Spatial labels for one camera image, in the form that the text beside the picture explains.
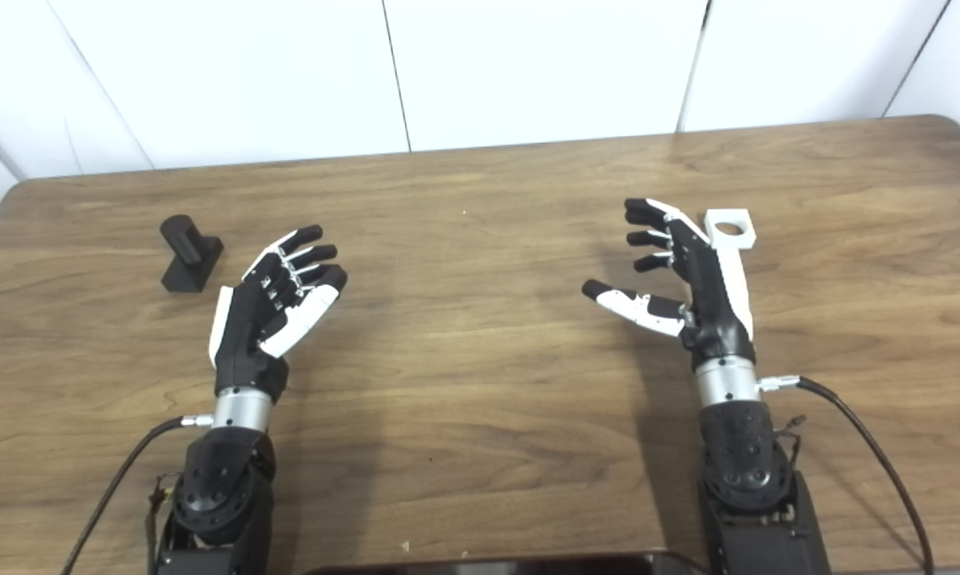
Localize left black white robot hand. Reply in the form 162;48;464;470
208;224;349;400

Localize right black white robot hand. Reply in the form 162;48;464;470
581;198;756;372

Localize white square piece with hole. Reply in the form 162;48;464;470
704;208;757;253

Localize black peg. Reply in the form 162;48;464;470
160;215;224;293

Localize dark robot torso edge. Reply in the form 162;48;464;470
304;553;712;575

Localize thin wires on right arm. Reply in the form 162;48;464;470
774;414;807;468

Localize thin wires on arm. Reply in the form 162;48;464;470
145;471;182;560
774;414;807;468

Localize thin wires on left arm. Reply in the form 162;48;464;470
145;471;182;560

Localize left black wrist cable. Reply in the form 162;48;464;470
61;414;214;575

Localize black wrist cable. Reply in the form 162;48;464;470
760;374;934;575
61;414;214;575

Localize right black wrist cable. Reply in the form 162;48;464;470
760;374;934;575

